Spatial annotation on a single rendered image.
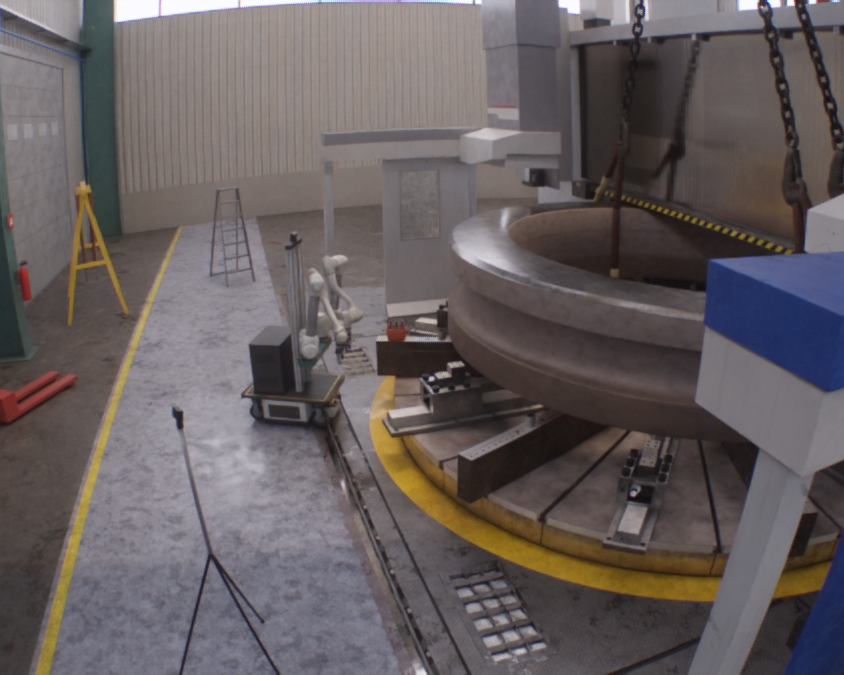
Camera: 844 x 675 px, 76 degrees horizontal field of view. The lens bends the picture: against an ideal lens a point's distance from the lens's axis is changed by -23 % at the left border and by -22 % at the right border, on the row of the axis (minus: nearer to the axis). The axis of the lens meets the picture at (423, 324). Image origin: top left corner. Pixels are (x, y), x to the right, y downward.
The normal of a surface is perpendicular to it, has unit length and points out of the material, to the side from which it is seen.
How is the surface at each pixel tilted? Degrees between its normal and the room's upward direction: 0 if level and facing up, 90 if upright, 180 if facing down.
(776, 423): 90
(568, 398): 90
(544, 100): 90
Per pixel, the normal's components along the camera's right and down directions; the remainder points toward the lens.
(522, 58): 0.28, 0.31
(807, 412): -0.96, 0.11
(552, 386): -0.72, 0.24
